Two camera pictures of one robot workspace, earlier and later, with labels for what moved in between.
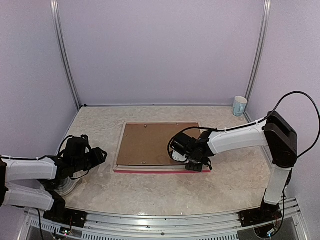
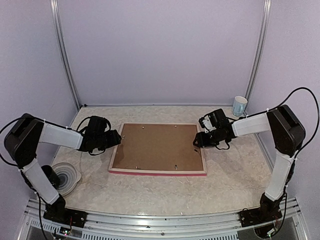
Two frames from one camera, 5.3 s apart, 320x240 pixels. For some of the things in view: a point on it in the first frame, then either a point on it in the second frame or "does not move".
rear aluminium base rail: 152,105 does not move
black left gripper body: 81,164 -> 102,143
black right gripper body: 198,164 -> 211,141
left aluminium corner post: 57,20 does not move
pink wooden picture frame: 143,148 does not move
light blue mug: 239,106 does not move
